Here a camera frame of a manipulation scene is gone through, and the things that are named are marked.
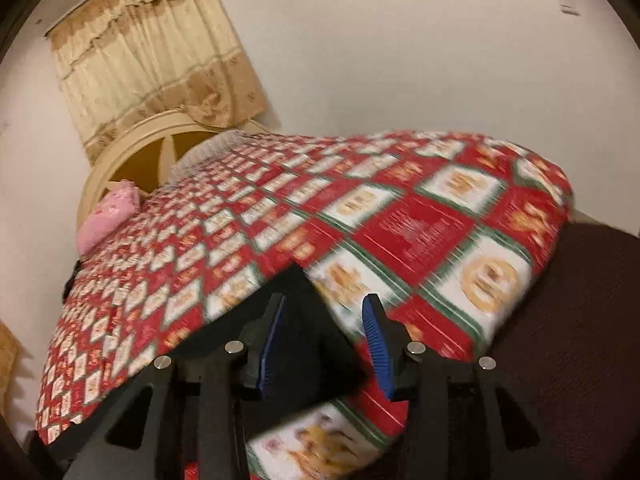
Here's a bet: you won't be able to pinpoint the black pants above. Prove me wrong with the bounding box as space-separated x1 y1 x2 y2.
169 263 367 412

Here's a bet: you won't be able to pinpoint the red teddy bear patchwork bedspread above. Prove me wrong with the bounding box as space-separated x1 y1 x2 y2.
28 130 573 479

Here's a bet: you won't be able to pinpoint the grey striped pillow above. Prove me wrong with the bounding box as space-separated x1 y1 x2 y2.
168 129 252 183

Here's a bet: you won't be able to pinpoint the pink pillow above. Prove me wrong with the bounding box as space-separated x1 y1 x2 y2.
76 180 140 257

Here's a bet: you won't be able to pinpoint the cream wooden headboard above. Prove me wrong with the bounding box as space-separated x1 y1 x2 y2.
76 108 271 229

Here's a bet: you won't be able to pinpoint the beige floral side curtain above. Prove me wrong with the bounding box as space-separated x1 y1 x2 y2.
0 322 20 410

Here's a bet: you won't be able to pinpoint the beige floral window curtain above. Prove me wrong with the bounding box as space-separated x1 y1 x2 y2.
48 0 268 162

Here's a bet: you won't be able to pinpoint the white wall switch plate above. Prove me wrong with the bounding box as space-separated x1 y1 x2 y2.
558 0 580 16

